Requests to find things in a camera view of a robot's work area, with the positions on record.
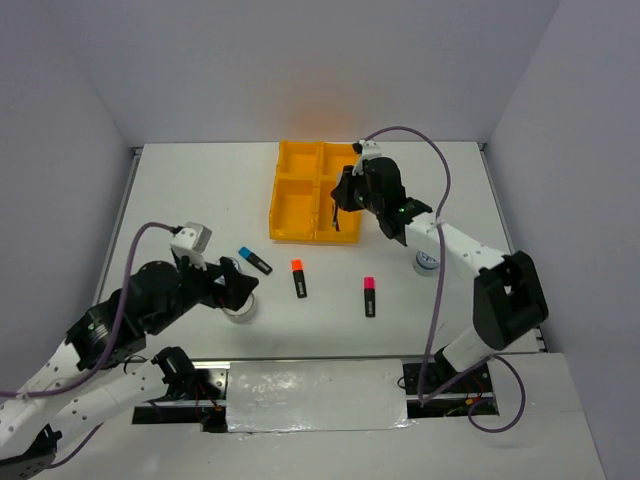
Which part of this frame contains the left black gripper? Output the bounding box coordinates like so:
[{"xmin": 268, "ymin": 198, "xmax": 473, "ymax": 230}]
[{"xmin": 147, "ymin": 251, "xmax": 259, "ymax": 335}]

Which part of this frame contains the blue cap black highlighter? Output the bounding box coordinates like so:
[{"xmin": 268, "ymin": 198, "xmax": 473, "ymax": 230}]
[{"xmin": 238, "ymin": 247, "xmax": 273, "ymax": 275}]

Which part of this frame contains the orange cap black highlighter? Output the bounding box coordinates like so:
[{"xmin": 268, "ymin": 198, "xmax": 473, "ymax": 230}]
[{"xmin": 291, "ymin": 259, "xmax": 307, "ymax": 299}]

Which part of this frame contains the pink cap black highlighter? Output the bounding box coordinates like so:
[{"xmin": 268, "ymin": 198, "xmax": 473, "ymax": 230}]
[{"xmin": 363, "ymin": 276, "xmax": 376, "ymax": 318}]

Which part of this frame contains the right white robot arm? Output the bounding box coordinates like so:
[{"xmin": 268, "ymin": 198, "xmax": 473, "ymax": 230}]
[{"xmin": 331, "ymin": 157, "xmax": 549, "ymax": 391}]

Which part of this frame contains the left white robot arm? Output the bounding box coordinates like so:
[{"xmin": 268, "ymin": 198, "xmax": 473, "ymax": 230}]
[{"xmin": 1, "ymin": 257, "xmax": 259, "ymax": 479}]

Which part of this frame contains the clear tape roll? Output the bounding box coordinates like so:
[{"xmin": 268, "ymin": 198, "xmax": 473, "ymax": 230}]
[{"xmin": 222, "ymin": 294, "xmax": 258, "ymax": 324}]

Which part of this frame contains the left blue putty jar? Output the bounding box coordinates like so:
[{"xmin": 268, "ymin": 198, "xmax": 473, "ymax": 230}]
[{"xmin": 230, "ymin": 257, "xmax": 244, "ymax": 274}]

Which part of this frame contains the blue putty jar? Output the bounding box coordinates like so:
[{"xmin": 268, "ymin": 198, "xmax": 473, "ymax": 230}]
[
  {"xmin": 413, "ymin": 251, "xmax": 440, "ymax": 277},
  {"xmin": 230, "ymin": 257, "xmax": 244, "ymax": 274}
]

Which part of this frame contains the yellow four-compartment organizer tray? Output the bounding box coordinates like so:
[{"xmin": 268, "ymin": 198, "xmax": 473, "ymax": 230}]
[{"xmin": 269, "ymin": 141, "xmax": 361, "ymax": 244}]

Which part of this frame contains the right blue putty jar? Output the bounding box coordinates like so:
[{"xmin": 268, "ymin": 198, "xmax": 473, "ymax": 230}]
[{"xmin": 413, "ymin": 251, "xmax": 440, "ymax": 277}]

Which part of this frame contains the silver foil covered panel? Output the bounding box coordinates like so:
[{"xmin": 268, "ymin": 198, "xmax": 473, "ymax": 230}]
[{"xmin": 226, "ymin": 359, "xmax": 410, "ymax": 433}]

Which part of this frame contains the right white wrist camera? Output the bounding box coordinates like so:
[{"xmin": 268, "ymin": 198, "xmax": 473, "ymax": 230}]
[{"xmin": 352, "ymin": 139, "xmax": 382, "ymax": 176}]

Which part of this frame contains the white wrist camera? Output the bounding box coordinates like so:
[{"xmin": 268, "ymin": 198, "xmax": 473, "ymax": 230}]
[
  {"xmin": 352, "ymin": 139, "xmax": 382, "ymax": 176},
  {"xmin": 170, "ymin": 222, "xmax": 212, "ymax": 270}
]

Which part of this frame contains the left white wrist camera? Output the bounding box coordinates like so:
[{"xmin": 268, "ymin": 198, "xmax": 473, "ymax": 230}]
[{"xmin": 170, "ymin": 222, "xmax": 212, "ymax": 270}]

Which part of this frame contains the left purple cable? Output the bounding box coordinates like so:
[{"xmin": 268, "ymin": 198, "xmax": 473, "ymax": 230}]
[{"xmin": 0, "ymin": 222, "xmax": 184, "ymax": 469}]

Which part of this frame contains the purple cable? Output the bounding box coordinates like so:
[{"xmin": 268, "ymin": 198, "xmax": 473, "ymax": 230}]
[
  {"xmin": 0, "ymin": 222, "xmax": 184, "ymax": 469},
  {"xmin": 364, "ymin": 125, "xmax": 527, "ymax": 434}
]

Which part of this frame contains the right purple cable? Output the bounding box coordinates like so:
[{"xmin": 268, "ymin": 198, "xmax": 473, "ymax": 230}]
[{"xmin": 364, "ymin": 125, "xmax": 527, "ymax": 434}]

